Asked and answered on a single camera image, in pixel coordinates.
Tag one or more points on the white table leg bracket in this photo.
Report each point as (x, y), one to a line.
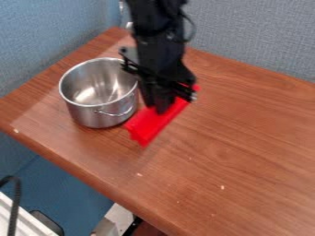
(115, 222)

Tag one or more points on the metal pot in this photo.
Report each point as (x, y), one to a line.
(99, 92)

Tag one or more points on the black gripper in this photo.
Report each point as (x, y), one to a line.
(155, 60)

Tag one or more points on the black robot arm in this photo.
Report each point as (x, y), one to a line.
(162, 31)

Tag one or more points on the red block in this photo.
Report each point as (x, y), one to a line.
(146, 124)

